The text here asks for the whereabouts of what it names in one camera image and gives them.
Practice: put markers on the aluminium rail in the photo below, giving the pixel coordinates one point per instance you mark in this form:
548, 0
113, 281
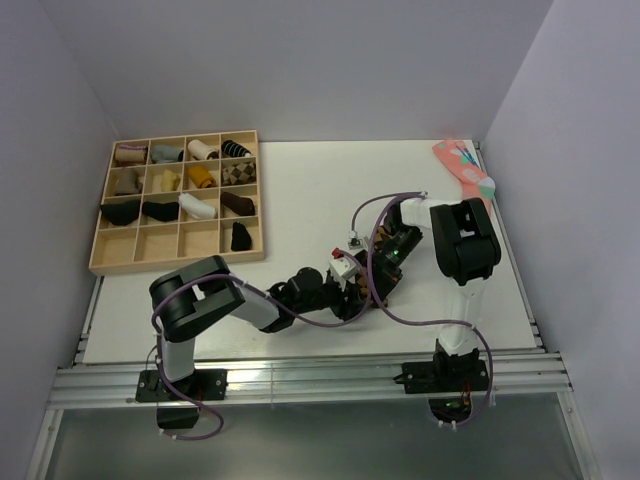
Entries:
319, 379

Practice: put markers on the pale yellow rolled sock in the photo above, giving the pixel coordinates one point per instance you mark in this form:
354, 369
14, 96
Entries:
170, 181

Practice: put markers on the brown argyle sock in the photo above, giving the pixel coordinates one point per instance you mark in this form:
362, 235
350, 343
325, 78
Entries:
365, 281

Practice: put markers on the black sock far left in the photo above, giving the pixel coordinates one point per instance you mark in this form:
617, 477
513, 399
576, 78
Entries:
121, 214

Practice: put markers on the white rolled sock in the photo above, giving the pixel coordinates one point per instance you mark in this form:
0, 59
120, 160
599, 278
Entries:
196, 208
202, 151

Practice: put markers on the white rolled sock top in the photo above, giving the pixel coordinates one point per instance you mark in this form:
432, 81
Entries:
202, 151

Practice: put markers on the taupe rolled sock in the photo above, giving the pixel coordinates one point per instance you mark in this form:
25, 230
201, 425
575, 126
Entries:
128, 183

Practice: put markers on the black white striped sock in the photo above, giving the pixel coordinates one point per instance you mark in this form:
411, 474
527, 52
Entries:
233, 149

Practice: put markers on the pink patterned sock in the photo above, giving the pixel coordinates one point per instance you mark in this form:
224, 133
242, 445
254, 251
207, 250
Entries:
457, 158

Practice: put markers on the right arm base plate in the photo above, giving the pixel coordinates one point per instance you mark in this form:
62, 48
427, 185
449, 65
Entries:
458, 384

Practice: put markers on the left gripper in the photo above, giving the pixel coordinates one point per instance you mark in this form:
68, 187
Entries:
353, 306

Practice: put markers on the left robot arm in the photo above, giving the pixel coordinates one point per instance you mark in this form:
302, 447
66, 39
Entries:
190, 300

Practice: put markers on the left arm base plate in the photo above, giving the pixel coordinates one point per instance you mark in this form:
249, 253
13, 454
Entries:
202, 385

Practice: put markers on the brown checkered rolled sock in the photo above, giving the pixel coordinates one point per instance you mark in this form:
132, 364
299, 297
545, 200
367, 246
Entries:
239, 173

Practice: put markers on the white rolled sock lower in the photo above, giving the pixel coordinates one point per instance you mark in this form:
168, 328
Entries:
196, 208

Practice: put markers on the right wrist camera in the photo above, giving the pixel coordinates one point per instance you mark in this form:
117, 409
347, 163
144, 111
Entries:
356, 242

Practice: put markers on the beige purple-trim rolled sock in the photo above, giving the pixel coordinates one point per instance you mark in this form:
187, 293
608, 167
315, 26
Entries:
126, 155

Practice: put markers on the mustard rolled sock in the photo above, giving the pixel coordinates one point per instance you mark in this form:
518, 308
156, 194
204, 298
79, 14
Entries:
200, 177

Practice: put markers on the wooden compartment tray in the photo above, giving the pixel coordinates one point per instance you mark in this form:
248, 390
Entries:
169, 201

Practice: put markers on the dark brown rolled sock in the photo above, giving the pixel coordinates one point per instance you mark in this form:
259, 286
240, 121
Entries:
241, 206

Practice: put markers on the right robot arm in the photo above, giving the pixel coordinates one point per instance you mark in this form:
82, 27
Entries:
466, 251

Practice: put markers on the black rolled sock bottom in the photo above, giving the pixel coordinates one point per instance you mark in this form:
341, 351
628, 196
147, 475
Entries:
241, 239

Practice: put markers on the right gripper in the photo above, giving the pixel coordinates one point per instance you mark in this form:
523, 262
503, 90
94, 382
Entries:
384, 276

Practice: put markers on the grey rolled sock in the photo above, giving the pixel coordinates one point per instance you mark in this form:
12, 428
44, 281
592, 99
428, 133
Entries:
163, 153

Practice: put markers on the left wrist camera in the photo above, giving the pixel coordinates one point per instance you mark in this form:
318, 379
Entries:
346, 266

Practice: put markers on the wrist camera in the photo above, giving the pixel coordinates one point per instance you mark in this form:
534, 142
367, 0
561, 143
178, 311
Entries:
346, 266
356, 242

